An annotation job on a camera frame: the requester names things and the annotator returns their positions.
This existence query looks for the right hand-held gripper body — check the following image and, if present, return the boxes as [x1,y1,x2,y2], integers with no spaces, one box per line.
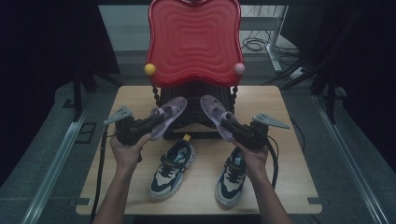
[237,112,290,149]

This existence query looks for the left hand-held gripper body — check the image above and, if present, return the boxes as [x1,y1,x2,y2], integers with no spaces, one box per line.
[103,105,150,147]

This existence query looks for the navy and white sneaker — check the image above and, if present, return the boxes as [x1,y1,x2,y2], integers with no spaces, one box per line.
[148,133,198,201]
[214,147,250,209]

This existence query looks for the red and black shoe rack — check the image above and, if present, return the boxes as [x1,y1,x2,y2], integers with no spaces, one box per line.
[144,0,246,140]

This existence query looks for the person's left hand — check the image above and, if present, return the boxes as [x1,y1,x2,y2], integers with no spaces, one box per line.
[109,133,152,175]

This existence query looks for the person's right hand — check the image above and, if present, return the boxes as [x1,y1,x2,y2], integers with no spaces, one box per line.
[232,140,269,181]

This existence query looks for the black metal stand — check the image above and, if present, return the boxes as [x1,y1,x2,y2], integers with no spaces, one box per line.
[72,62,84,123]
[326,71,338,125]

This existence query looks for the white power strip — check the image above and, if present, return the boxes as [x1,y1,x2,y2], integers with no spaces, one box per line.
[289,66,305,80]

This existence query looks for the black curtain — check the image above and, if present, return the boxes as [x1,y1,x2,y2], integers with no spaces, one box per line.
[281,0,396,172]
[0,0,120,188]

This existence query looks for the right hand-held gripper cable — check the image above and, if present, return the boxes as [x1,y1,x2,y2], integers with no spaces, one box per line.
[262,134,280,191]

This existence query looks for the metal floor rail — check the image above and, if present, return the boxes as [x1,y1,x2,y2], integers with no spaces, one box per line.
[312,94,383,224]
[21,96,94,224]

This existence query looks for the black floor cables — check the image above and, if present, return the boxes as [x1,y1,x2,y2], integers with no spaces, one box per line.
[241,30,301,63]

